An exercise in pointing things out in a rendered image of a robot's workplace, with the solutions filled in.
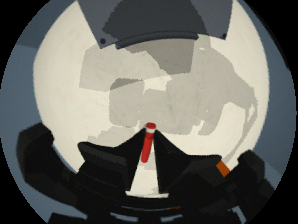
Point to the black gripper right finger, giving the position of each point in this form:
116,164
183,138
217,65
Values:
173,164

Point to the red peg with white band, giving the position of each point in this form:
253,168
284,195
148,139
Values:
149,136

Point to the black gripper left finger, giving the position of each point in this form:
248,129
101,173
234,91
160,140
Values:
123,159

